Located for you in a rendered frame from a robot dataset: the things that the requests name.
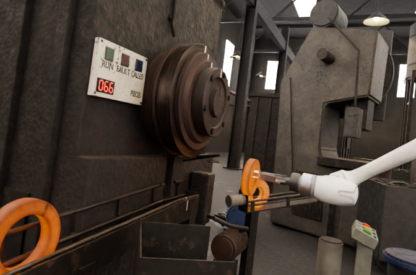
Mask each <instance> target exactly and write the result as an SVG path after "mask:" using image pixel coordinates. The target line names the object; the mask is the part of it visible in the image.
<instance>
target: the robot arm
mask: <svg viewBox="0 0 416 275"><path fill-rule="evenodd" d="M414 159H416V139H414V140H413V141H410V142H408V143H407V144H404V145H403V146H400V147H399V148H397V149H395V150H393V151H391V152H389V153H387V154H385V155H383V156H382V157H380V158H378V159H376V160H374V161H372V162H370V163H368V164H366V165H364V166H362V167H359V168H357V169H355V170H351V171H345V170H340V171H338V172H334V173H331V174H330V175H325V176H317V175H312V174H308V173H303V175H301V174H299V173H292V174H291V176H290V178H289V177H287V175H279V174H274V173H267V172H261V170H260V171H257V170H255V171H254V173H253V177H254V178H258V179H260V180H265V181H270V182H273V183H277V184H280V185H284V186H285V185H289V190H290V191H293V192H296V193H297V192H299V194H300V195H303V196H307V197H310V198H314V199H318V200H319V201H321V202H324V203H328V204H333V205H336V206H354V205H355V203H356V202H357V199H358V185H359V184H360V183H362V182H363V181H365V180H367V179H369V178H371V177H373V176H375V175H378V174H380V173H383V172H385V171H387V170H390V169H392V168H395V167H398V166H400V165H402V164H405V163H407V162H410V161H411V160H414Z"/></svg>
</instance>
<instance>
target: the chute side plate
mask: <svg viewBox="0 0 416 275"><path fill-rule="evenodd" d="M187 202H188V208H187V210H186V207H187ZM198 205H199V197H196V198H192V199H188V200H185V201H182V202H178V203H176V204H174V205H171V206H169V207H166V208H165V209H162V210H160V211H158V212H155V213H153V214H151V215H149V216H147V217H145V218H142V219H140V220H137V221H135V222H133V223H131V224H129V225H127V226H124V227H122V228H120V229H118V230H115V231H113V232H111V233H109V234H106V235H104V236H102V237H100V238H98V239H95V240H93V241H91V242H88V243H86V244H84V245H82V246H80V247H77V248H75V249H73V250H71V251H69V252H66V253H64V254H62V255H59V256H57V257H55V258H53V259H51V260H48V261H46V262H44V263H42V264H39V265H37V266H35V267H33V268H30V269H28V270H26V271H24V272H22V273H19V274H17V275H78V272H79V268H82V267H84V266H87V265H88V264H91V263H94V262H95V270H97V269H98V268H101V267H102V266H104V265H106V264H107V263H109V262H111V261H113V260H115V259H117V258H118V257H120V256H121V255H123V254H125V253H127V252H129V251H131V250H132V249H134V248H136V247H137V240H138V235H139V226H140V221H141V222H159V223H169V224H179V223H181V222H184V221H186V220H188V219H190V213H191V211H194V210H197V211H198ZM196 216H197V212H196Z"/></svg>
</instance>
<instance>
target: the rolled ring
mask: <svg viewBox="0 0 416 275"><path fill-rule="evenodd" d="M33 214H34V215H36V216H37V217H38V219H39V221H40V225H41V233H40V238H39V241H38V243H37V245H36V247H35V249H34V250H33V252H32V253H31V254H30V256H29V257H28V258H27V259H26V260H24V261H23V262H21V263H20V264H18V265H17V266H14V267H11V268H5V267H4V266H3V265H2V263H1V260H0V275H1V274H3V273H6V272H8V271H10V270H12V269H15V268H18V267H19V266H22V265H24V264H27V263H29V262H31V261H33V260H36V259H38V258H41V257H42V256H45V255H48V254H50V253H52V252H54V251H55V249H56V247H57V244H58V241H59V236H60V231H61V223H60V218H59V215H58V212H57V210H56V209H55V208H54V207H53V206H52V205H51V204H50V203H48V202H46V201H44V200H40V199H37V198H20V199H17V200H15V201H12V202H10V203H8V204H6V205H5V206H3V207H2V208H0V249H1V244H2V241H3V239H4V237H5V235H6V234H7V232H8V230H9V229H10V228H11V227H12V226H13V225H14V224H15V223H16V222H17V221H18V220H20V219H21V218H23V217H25V216H28V215H33Z"/></svg>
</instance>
